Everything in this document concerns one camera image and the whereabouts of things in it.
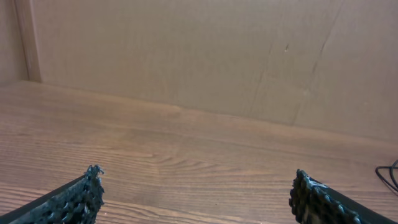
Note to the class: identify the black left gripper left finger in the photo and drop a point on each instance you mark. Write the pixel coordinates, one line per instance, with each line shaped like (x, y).
(78, 201)

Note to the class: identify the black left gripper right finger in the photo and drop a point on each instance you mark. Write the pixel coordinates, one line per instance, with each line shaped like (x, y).
(313, 202)

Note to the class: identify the brown cardboard backdrop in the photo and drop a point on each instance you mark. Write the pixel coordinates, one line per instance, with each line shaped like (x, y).
(326, 64)

